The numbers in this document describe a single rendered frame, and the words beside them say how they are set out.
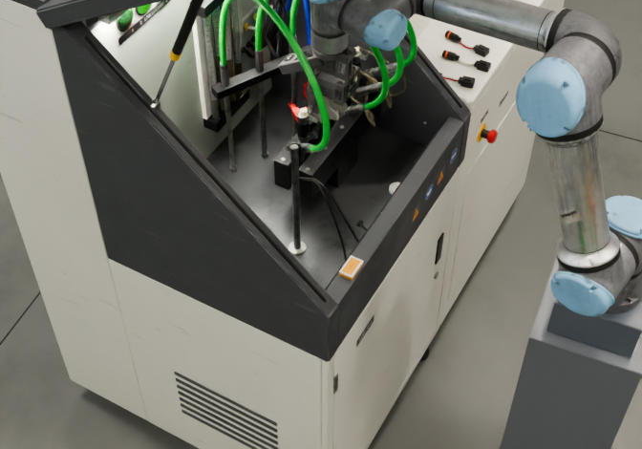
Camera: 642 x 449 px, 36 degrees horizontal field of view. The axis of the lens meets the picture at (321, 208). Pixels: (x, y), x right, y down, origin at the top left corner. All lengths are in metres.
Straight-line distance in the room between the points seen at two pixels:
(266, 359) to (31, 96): 0.76
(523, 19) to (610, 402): 0.90
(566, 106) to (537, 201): 1.93
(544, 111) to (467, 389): 1.51
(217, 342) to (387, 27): 0.87
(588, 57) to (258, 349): 0.99
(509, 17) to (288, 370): 0.91
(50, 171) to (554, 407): 1.24
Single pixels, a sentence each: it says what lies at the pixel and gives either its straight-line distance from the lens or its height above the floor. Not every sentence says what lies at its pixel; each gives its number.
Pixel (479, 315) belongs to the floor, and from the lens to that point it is 3.20.
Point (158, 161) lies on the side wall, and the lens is 1.93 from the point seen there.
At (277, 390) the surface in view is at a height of 0.58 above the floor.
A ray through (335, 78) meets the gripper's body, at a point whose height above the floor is 1.25.
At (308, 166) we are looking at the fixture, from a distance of 2.21.
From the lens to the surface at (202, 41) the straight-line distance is 2.24.
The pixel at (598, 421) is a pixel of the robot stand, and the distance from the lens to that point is 2.36.
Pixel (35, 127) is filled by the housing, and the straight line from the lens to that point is 2.14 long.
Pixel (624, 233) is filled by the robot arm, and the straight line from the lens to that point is 1.97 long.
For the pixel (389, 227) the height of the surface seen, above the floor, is 0.95.
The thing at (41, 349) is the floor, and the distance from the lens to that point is 3.21.
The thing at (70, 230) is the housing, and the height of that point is 0.83.
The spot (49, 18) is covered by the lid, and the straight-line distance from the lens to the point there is 1.84.
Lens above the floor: 2.54
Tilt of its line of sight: 47 degrees down
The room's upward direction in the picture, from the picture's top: straight up
